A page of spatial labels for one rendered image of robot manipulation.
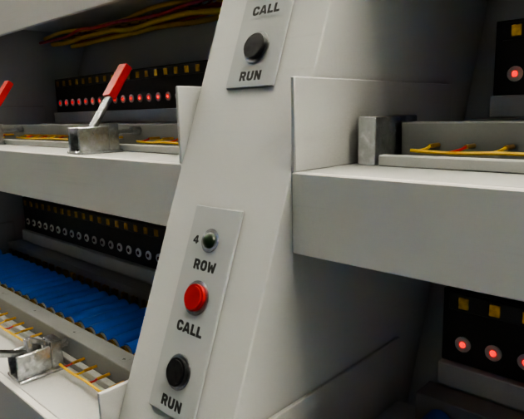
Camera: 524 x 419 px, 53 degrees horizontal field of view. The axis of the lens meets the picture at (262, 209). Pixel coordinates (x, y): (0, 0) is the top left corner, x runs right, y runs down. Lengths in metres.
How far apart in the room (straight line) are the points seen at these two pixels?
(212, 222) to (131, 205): 0.11
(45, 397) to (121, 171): 0.19
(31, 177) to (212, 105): 0.26
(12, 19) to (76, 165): 0.32
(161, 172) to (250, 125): 0.08
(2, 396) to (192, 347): 0.24
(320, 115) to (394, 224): 0.08
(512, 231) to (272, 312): 0.13
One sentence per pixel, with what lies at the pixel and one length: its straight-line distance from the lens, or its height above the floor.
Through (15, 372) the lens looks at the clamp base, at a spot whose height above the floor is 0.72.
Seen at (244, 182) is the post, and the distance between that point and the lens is 0.31.
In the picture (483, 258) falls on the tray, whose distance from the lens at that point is 0.24.
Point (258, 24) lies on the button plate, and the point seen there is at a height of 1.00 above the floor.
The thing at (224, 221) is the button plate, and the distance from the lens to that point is 0.31.
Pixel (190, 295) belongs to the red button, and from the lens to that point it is 0.31.
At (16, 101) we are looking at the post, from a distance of 0.95.
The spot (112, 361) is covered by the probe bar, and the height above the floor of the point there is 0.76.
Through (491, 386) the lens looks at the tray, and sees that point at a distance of 0.40.
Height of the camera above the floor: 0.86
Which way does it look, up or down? 5 degrees up
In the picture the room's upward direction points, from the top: 13 degrees clockwise
